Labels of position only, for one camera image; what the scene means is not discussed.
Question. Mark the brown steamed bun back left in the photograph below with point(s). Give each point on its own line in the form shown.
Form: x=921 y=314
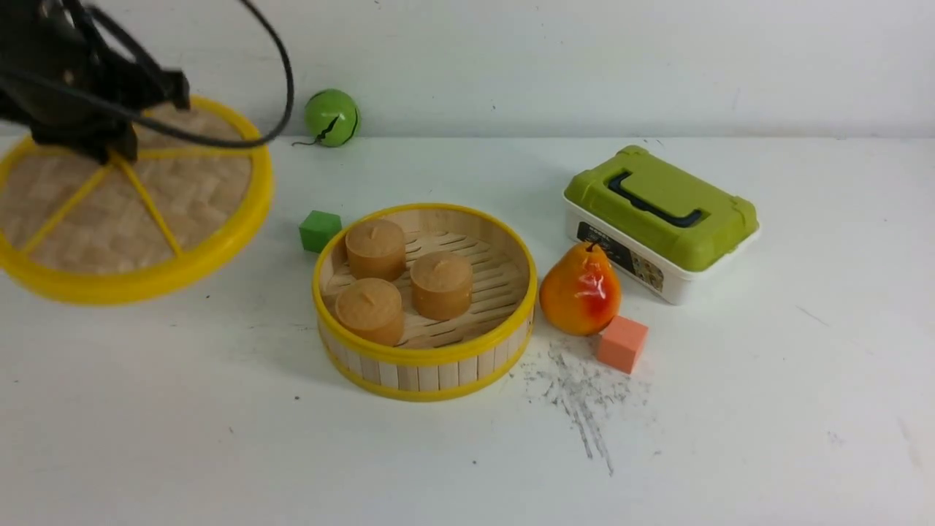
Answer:
x=376 y=248

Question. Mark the brown steamed bun front left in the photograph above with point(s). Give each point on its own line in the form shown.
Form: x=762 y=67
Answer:
x=372 y=309

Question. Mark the orange foam cube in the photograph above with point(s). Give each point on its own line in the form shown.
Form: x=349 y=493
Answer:
x=621 y=344

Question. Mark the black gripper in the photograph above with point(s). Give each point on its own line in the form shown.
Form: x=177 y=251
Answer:
x=73 y=76

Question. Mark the brown steamed bun right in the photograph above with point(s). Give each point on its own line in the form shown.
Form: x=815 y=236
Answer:
x=441 y=285

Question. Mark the brown steamed bun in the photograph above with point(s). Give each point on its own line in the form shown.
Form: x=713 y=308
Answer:
x=441 y=285
x=372 y=309
x=376 y=248

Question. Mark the green foam cube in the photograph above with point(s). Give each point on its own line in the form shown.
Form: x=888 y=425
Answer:
x=317 y=230

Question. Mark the orange yellow toy pear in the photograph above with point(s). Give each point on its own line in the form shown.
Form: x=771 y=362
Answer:
x=581 y=294

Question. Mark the yellow rimmed woven steamer lid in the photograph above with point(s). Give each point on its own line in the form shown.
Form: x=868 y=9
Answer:
x=78 y=231

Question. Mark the white box with green lid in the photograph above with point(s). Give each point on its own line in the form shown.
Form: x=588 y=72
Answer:
x=667 y=229

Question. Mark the yellow rimmed bamboo steamer basket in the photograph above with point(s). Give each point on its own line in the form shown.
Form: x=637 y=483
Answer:
x=437 y=360

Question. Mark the green toy ball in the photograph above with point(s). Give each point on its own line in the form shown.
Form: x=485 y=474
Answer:
x=332 y=119

